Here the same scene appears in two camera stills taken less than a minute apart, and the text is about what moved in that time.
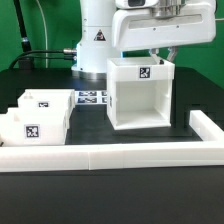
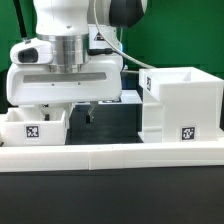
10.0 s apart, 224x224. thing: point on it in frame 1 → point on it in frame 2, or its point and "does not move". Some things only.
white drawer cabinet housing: [139, 92] → [180, 104]
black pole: [24, 38] does not move
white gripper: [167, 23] → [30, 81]
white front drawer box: [34, 127] does not move
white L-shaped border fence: [208, 152] does not move
